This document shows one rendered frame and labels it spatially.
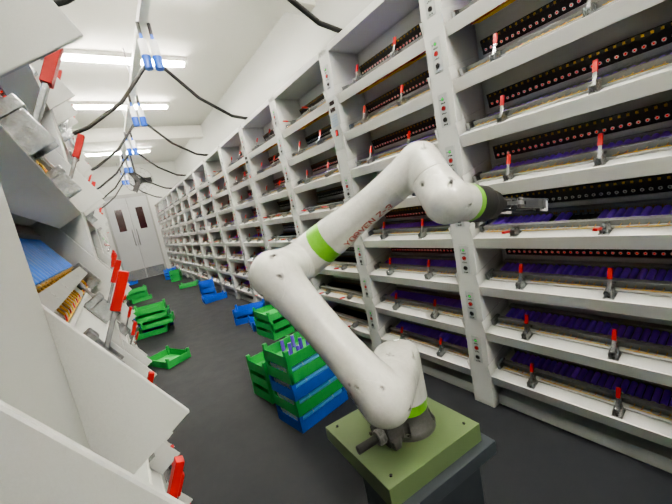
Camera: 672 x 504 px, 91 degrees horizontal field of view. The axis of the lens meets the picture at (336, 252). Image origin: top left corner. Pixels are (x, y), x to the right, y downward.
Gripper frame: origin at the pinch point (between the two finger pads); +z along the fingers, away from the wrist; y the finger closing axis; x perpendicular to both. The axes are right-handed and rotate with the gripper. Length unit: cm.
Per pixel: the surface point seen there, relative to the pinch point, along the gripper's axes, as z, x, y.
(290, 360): -35, -61, -83
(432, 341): 39, -62, -66
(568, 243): 21.7, -10.9, 3.1
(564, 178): 17.3, 9.2, 3.6
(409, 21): 19, 93, -61
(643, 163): 16.9, 10.1, 22.1
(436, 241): 21, -10, -48
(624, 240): 21.3, -10.1, 17.2
